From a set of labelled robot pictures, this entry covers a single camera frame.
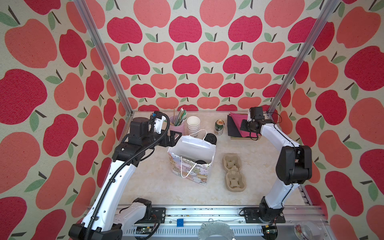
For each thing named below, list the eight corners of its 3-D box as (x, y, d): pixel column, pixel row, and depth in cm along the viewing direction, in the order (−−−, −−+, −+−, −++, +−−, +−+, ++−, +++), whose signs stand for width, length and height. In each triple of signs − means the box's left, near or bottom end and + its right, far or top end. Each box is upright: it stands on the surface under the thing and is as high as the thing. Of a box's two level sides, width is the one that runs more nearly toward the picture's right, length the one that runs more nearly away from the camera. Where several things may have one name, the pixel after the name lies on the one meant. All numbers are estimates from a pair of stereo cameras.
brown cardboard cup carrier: (225, 193, 83) (228, 189, 77) (220, 159, 97) (222, 153, 91) (244, 193, 83) (248, 189, 77) (237, 159, 97) (240, 153, 91)
